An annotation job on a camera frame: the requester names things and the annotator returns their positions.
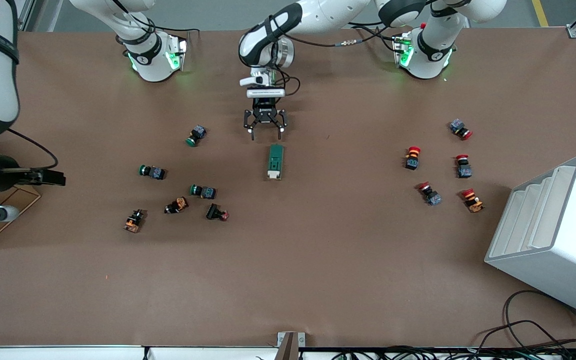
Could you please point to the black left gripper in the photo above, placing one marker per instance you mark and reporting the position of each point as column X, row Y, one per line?
column 265, row 114

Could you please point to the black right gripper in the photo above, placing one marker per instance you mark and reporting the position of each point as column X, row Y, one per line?
column 3, row 178

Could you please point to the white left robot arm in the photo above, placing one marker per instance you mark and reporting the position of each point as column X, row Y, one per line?
column 328, row 12

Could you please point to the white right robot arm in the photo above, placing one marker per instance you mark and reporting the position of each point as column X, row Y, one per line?
column 148, row 60

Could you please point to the green mushroom push button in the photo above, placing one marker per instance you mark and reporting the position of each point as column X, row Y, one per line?
column 155, row 173
column 197, row 134
column 207, row 192

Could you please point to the black button orange contact block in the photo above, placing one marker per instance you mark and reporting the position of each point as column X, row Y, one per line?
column 134, row 221
column 178, row 204

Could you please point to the black button red contact block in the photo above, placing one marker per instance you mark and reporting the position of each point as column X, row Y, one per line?
column 214, row 212

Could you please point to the brown paper table cover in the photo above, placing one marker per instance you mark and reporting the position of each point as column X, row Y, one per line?
column 318, row 260

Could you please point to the red button orange collar dark block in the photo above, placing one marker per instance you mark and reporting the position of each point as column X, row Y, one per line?
column 412, row 161

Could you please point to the red mushroom button blue block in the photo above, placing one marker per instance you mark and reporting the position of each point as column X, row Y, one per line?
column 464, row 170
column 433, row 197
column 458, row 126

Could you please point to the white stepped organizer bin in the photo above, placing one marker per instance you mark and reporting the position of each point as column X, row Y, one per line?
column 568, row 270

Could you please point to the white table edge rail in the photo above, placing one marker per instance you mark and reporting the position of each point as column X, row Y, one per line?
column 68, row 354

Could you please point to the grey metal bracket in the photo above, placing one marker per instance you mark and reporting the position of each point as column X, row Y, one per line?
column 288, row 347

